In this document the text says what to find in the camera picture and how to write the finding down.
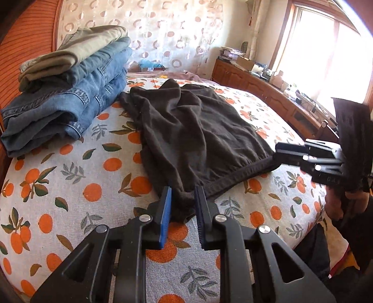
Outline long wooden cabinet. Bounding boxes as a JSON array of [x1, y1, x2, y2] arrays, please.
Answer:
[[211, 57, 341, 143]]

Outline stack of papers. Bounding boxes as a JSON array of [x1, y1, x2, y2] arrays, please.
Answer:
[[218, 46, 245, 60]]

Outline pale patterned window curtain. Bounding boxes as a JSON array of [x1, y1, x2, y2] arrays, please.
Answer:
[[246, 0, 295, 60]]

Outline orange fruit print bedsheet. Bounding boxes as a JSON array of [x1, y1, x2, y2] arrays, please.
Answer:
[[0, 77, 330, 303]]

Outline person's right hand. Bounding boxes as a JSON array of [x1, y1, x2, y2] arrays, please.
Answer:
[[325, 185, 373, 223]]

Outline folded dark-seam blue jeans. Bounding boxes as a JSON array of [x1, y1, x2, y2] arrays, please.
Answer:
[[0, 68, 128, 158]]

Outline circle pattern sheer curtain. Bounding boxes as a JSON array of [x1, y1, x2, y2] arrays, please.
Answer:
[[57, 0, 252, 76]]

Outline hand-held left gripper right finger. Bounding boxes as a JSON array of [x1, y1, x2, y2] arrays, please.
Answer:
[[195, 185, 337, 303]]

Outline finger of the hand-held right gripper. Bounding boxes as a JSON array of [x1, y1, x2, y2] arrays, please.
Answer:
[[301, 162, 345, 176], [275, 139, 343, 167]]

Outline wooden framed window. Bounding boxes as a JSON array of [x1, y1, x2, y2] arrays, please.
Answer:
[[269, 0, 373, 117]]

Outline dark cloth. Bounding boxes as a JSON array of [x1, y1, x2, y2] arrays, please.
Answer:
[[332, 97, 373, 175]]

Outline open cardboard box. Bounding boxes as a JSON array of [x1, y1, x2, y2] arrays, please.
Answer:
[[236, 55, 255, 70]]

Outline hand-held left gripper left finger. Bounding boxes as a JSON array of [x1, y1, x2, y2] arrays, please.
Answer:
[[31, 186, 173, 303]]

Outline person's dark clothing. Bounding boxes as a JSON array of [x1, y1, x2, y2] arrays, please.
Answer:
[[291, 223, 373, 303]]

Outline box with blue bag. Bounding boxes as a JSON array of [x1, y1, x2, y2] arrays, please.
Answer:
[[138, 60, 168, 72]]

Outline dark brown pants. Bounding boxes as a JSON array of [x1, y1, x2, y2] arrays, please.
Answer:
[[118, 78, 282, 223]]

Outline folded light blue jeans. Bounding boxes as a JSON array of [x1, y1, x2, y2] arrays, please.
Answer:
[[38, 36, 135, 95]]

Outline folded khaki pants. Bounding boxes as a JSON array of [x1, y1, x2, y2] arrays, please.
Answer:
[[19, 25, 129, 92]]

